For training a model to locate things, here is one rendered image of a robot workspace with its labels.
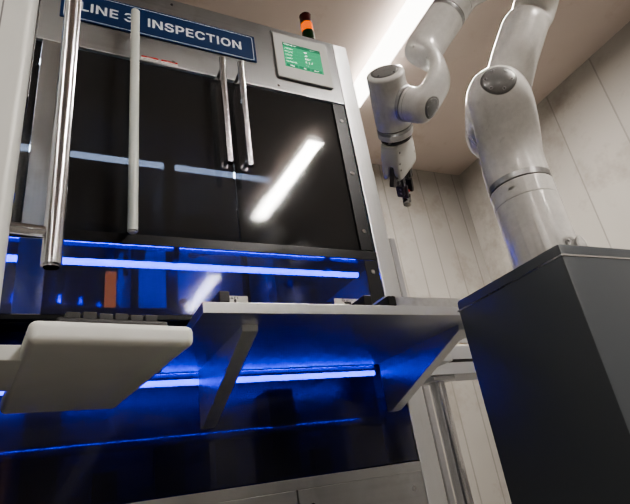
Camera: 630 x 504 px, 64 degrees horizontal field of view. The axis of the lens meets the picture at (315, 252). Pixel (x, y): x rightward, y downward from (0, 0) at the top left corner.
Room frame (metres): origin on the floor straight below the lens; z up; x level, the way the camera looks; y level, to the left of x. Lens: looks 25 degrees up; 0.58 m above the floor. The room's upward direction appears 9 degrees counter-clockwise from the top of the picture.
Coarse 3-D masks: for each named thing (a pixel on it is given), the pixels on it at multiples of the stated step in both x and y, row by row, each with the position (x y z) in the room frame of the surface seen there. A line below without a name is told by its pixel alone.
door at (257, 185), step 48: (288, 96) 1.34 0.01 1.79; (240, 144) 1.25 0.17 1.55; (288, 144) 1.33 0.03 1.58; (336, 144) 1.42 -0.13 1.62; (240, 192) 1.25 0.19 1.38; (288, 192) 1.32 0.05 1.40; (336, 192) 1.40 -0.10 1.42; (240, 240) 1.25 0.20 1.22; (288, 240) 1.31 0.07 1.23; (336, 240) 1.39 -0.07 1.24
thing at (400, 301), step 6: (378, 300) 1.02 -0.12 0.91; (396, 300) 1.01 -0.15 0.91; (402, 300) 1.02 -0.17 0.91; (408, 300) 1.03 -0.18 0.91; (414, 300) 1.03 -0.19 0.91; (420, 300) 1.04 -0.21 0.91; (426, 300) 1.05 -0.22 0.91; (432, 300) 1.06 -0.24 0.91; (438, 300) 1.07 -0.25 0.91; (444, 300) 1.07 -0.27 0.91; (450, 300) 1.08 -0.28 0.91; (456, 300) 1.09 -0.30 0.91; (444, 306) 1.07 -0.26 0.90; (450, 306) 1.08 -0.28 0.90; (456, 306) 1.09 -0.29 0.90
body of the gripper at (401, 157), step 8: (384, 144) 0.99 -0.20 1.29; (392, 144) 0.98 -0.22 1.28; (400, 144) 0.98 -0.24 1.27; (408, 144) 1.01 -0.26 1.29; (384, 152) 1.00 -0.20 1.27; (392, 152) 1.00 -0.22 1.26; (400, 152) 1.00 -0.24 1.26; (408, 152) 1.03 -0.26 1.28; (384, 160) 1.02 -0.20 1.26; (392, 160) 1.01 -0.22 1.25; (400, 160) 1.02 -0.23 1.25; (408, 160) 1.05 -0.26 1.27; (384, 168) 1.04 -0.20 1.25; (400, 168) 1.03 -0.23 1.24; (408, 168) 1.07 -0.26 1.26; (384, 176) 1.07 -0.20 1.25; (400, 176) 1.05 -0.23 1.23
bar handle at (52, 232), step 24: (72, 0) 0.56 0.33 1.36; (72, 24) 0.56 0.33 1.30; (72, 48) 0.56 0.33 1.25; (72, 72) 0.57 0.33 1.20; (72, 96) 0.57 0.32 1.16; (72, 120) 0.58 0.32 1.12; (48, 192) 0.56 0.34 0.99; (48, 216) 0.56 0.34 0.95; (48, 240) 0.56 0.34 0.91; (48, 264) 0.56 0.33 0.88
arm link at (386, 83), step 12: (372, 72) 0.86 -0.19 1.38; (384, 72) 0.85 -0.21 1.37; (396, 72) 0.84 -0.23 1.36; (372, 84) 0.85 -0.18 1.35; (384, 84) 0.84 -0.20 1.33; (396, 84) 0.85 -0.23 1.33; (408, 84) 0.87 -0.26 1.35; (372, 96) 0.88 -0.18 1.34; (384, 96) 0.87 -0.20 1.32; (396, 96) 0.87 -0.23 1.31; (372, 108) 0.92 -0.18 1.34; (384, 108) 0.90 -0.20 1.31; (396, 108) 0.88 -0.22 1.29; (384, 120) 0.92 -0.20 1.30; (396, 120) 0.92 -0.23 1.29; (384, 132) 0.96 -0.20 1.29; (396, 132) 0.95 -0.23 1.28
